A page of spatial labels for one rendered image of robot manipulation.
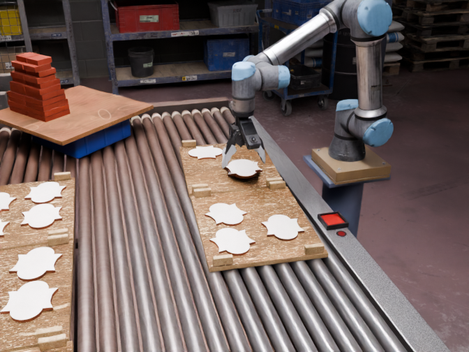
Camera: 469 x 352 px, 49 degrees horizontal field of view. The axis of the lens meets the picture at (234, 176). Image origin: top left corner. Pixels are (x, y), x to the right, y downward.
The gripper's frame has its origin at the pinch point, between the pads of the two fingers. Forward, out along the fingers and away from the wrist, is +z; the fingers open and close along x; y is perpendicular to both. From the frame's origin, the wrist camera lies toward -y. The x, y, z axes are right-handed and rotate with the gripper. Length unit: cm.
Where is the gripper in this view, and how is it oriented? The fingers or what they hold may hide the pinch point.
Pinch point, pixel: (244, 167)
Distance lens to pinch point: 175.7
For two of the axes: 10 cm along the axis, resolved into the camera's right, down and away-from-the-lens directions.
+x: -9.6, 1.2, -2.5
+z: 0.0, 9.0, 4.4
